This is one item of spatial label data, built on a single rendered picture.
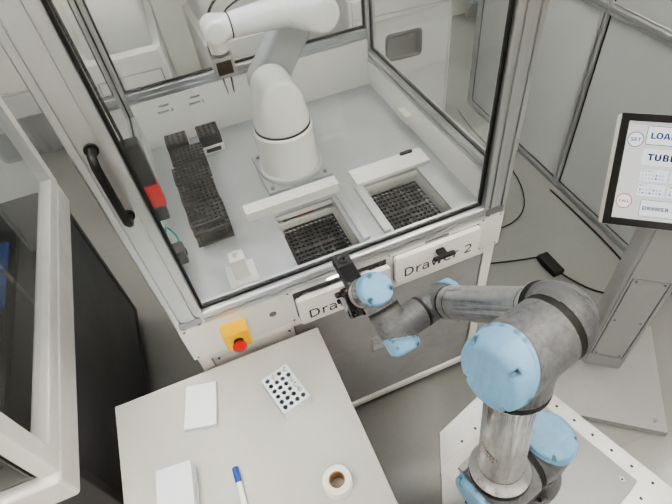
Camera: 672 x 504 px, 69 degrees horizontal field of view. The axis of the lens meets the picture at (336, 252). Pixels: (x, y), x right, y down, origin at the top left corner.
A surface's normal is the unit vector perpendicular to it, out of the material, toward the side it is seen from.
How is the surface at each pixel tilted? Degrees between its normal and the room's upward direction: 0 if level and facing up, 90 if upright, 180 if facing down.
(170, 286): 90
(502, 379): 80
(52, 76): 90
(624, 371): 0
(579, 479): 3
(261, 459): 0
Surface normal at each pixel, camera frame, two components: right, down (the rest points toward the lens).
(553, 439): 0.05, -0.74
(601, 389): -0.11, -0.63
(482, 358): -0.83, 0.35
